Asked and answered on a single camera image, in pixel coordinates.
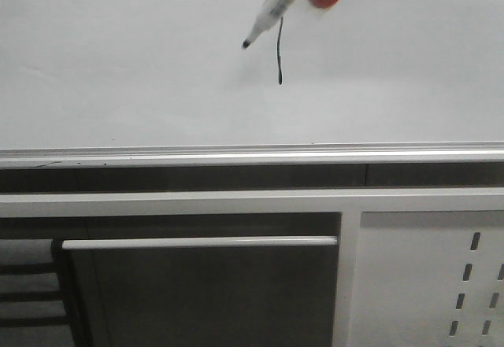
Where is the white perforated metal panel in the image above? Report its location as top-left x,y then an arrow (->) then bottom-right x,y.
350,211 -> 503,346

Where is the white whiteboard with aluminium frame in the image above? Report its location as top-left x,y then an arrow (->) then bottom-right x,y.
1,0 -> 503,172

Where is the grey panel with white rail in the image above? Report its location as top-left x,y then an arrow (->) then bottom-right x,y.
62,236 -> 339,346

